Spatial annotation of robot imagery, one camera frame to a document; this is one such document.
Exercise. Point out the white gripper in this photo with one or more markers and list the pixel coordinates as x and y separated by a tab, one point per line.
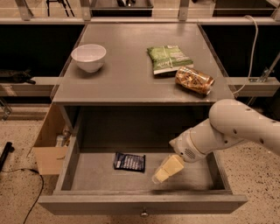
184	146

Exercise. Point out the dark blue rxbar wrapper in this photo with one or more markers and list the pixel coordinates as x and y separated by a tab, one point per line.
129	162

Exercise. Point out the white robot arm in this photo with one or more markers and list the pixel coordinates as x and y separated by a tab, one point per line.
229	123

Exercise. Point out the grey open top drawer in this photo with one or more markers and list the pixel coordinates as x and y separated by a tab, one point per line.
89	184

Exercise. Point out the metal drawer knob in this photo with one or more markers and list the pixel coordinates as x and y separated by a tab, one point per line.
144	214

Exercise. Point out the grey cabinet with counter top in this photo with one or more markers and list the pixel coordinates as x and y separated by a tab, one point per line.
124	99

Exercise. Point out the golden brown crushed can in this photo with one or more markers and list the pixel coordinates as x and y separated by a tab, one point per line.
194	80

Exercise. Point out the green snack bag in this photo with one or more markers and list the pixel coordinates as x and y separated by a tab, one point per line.
168	59

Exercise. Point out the cardboard box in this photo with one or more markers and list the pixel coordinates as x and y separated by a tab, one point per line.
50	152

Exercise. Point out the white ceramic bowl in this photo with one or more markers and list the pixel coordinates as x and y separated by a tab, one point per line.
90	58

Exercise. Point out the black object on floor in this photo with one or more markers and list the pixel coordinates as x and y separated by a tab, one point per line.
7	149

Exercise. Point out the black cloth on rail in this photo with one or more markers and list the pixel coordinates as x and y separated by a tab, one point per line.
15	76

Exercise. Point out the metal frame rail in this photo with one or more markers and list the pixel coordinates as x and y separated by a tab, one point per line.
34	12

